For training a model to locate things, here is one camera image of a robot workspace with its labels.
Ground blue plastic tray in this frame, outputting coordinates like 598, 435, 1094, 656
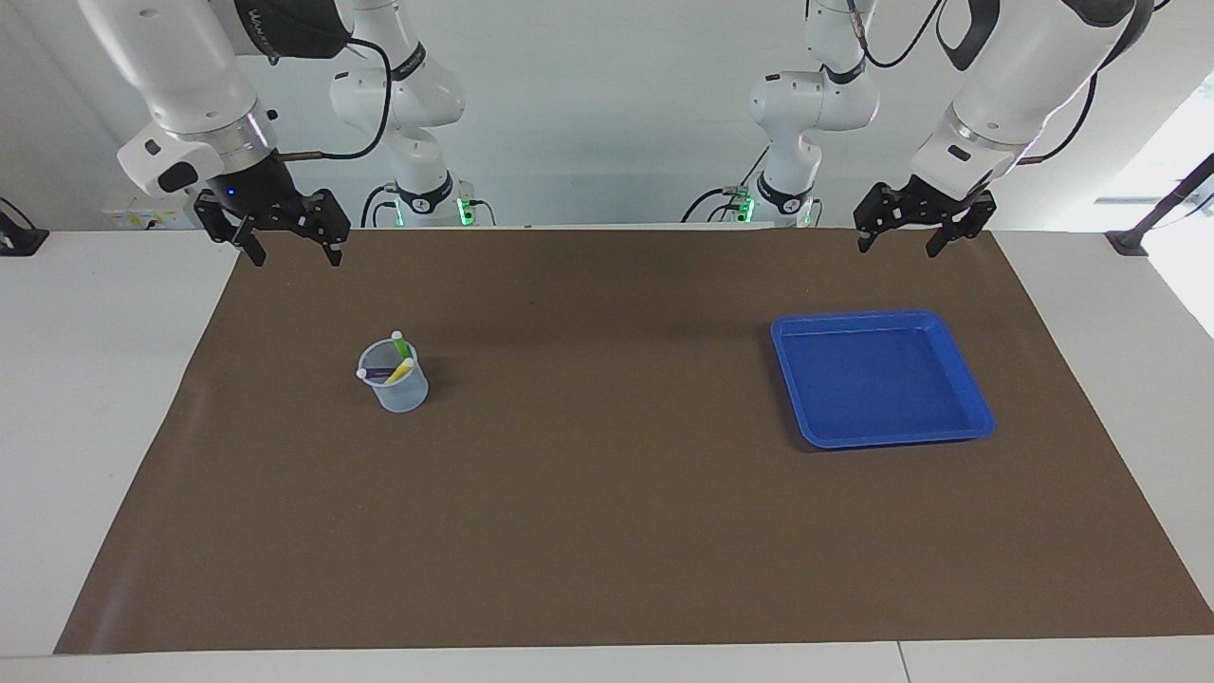
770, 309, 997, 450

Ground translucent plastic cup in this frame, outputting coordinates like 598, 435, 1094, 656
357, 339, 430, 414

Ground black stand with pole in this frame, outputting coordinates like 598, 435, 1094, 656
1105, 152, 1214, 257

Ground black table clamp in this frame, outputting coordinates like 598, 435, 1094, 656
0, 197, 50, 257

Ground brown table mat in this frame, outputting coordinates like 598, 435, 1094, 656
54, 226, 1214, 655

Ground black base cable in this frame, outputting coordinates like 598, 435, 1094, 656
681, 142, 771, 224
360, 184, 399, 229

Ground white wall outlet box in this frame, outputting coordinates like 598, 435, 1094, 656
102, 194, 205, 231

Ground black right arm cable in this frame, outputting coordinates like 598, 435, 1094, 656
280, 38, 395, 162

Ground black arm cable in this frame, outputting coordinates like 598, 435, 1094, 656
280, 38, 395, 162
849, 0, 1101, 167

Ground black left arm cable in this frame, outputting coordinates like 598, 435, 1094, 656
849, 0, 1101, 167

